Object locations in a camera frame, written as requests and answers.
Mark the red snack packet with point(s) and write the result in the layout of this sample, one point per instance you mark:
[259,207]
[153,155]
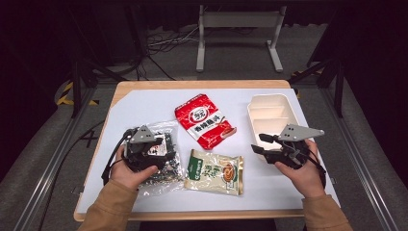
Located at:
[205,120]

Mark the aluminium floor rail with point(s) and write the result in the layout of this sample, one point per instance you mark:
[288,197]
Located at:
[48,179]
[362,166]

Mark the person's right hand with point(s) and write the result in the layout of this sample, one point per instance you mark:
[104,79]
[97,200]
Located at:
[304,179]

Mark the beige green snack packet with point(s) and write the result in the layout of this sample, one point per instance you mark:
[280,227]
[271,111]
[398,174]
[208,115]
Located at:
[211,173]

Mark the clear bag of dark snacks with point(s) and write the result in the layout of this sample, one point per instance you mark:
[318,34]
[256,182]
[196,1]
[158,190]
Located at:
[173,168]

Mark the yellow black floor tape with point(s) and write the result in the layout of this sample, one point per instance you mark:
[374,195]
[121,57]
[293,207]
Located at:
[64,96]

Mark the person's left hand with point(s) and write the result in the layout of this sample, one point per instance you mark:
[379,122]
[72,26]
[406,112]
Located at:
[128,174]

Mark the white metal stand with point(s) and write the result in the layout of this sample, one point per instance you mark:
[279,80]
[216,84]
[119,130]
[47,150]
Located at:
[239,19]

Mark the black metal stand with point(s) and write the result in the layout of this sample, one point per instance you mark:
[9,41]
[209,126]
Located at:
[76,86]
[338,86]

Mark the white divided box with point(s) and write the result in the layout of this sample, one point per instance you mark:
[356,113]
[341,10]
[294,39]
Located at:
[269,110]

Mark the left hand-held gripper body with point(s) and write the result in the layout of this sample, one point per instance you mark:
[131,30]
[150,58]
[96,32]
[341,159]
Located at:
[141,136]

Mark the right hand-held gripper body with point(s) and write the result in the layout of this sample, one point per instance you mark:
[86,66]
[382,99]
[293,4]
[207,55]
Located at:
[296,133]

